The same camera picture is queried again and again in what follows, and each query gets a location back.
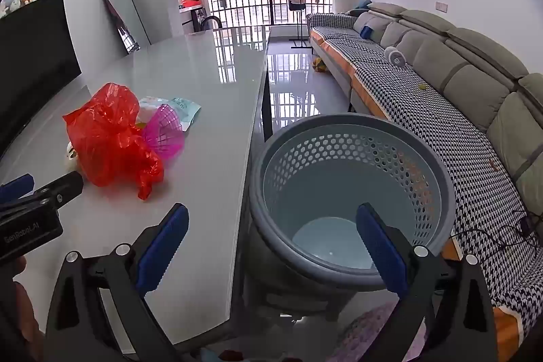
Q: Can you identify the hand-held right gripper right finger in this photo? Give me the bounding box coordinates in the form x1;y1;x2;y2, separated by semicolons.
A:
355;203;499;362

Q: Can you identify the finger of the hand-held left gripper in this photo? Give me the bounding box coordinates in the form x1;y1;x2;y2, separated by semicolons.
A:
0;174;35;204
17;170;84;215

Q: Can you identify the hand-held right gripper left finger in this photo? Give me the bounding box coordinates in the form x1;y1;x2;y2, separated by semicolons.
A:
44;203;189;362

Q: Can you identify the red plastic bag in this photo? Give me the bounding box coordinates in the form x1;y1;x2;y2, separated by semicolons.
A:
63;82;165;202

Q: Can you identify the grey perforated waste basket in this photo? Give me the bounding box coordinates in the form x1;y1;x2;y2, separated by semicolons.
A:
247;114;457;314

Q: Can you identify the pink plastic mesh cup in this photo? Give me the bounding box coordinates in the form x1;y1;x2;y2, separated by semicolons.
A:
142;103;186;161

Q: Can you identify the white teal plastic packet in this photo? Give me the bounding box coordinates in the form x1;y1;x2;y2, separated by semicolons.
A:
138;96;202;131

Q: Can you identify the person's left forearm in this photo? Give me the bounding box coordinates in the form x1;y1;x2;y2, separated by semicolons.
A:
0;279;45;362

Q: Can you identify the crumpled silver white wrapper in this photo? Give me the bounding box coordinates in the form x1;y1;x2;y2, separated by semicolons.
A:
64;140;79;170

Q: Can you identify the purple rug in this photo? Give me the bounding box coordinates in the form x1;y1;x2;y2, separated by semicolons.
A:
326;300;427;362

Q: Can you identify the black television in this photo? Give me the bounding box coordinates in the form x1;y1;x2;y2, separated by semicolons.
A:
0;0;82;159

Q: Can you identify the houndstooth sofa cover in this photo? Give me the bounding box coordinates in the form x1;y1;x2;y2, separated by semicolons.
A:
307;13;539;350

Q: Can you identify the black framed mirror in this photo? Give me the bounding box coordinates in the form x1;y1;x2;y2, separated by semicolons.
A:
102;0;152;55

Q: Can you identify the grey sofa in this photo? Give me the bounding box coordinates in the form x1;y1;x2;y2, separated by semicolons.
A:
306;1;543;362

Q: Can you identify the white round fan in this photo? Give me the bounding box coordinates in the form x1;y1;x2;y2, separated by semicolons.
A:
385;47;408;68

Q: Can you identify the black floor hanger stand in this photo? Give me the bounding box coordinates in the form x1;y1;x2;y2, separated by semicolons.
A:
285;0;317;48

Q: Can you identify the black cable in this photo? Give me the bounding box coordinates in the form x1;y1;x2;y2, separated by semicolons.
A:
454;211;543;252

